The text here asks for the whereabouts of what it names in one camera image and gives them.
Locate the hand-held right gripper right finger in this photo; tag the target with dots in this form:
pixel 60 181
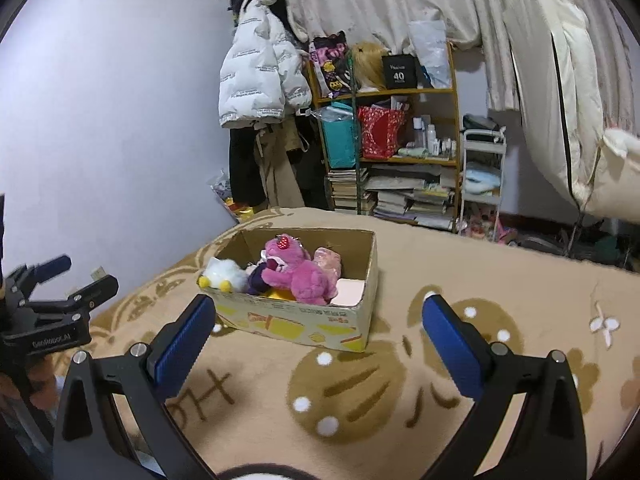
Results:
pixel 450 350

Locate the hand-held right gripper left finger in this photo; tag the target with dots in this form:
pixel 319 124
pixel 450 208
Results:
pixel 185 345

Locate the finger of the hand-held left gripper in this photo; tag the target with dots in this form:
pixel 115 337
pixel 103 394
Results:
pixel 97 287
pixel 52 265

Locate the white duck plush toy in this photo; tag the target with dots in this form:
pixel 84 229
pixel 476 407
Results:
pixel 222 272

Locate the purple plush toy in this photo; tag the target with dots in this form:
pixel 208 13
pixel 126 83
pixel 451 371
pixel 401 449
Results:
pixel 257 280

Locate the yellow plush toy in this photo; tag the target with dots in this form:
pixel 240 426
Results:
pixel 280 294

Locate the cardboard box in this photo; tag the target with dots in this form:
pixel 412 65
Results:
pixel 300 325

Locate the pink bear plush toy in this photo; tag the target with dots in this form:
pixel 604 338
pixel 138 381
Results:
pixel 305 277

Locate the pink sequin plush toy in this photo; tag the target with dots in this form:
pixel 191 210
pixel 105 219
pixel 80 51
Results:
pixel 330 260

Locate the beige patterned round rug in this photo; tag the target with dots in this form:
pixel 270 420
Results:
pixel 360 400

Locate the pile of plastic bags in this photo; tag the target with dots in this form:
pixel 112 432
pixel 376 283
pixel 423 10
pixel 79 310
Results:
pixel 232 197

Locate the stack of books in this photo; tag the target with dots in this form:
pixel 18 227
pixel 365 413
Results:
pixel 410 197

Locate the white trolley cart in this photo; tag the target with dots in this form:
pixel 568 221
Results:
pixel 482 185

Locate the black hanging garment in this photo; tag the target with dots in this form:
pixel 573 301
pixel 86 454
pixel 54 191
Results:
pixel 245 165

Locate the beige pants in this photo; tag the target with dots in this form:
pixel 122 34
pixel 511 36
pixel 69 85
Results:
pixel 277 170

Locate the row of toiletry bottles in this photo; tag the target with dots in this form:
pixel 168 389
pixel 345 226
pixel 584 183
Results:
pixel 432 140

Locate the wooden shelf rack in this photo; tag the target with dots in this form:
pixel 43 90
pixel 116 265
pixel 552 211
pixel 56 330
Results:
pixel 452 125

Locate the red patterned bag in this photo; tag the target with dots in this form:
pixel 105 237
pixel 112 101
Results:
pixel 380 132

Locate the teal bag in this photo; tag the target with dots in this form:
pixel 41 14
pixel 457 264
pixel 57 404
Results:
pixel 340 137

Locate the white puffer jacket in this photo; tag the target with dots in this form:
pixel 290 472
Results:
pixel 260 75

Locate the black gift box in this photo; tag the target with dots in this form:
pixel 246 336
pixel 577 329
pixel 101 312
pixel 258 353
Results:
pixel 400 72

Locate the white hanging duvet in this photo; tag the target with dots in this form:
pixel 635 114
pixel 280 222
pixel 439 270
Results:
pixel 565 85

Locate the white plastic bag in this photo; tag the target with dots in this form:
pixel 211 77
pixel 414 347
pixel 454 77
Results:
pixel 430 52

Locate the blonde wig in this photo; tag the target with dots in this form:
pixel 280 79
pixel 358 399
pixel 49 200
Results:
pixel 370 62

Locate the purple printed bag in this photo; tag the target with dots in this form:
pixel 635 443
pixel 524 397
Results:
pixel 330 65

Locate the beige curtain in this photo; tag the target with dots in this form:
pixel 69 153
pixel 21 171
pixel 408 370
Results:
pixel 390 0

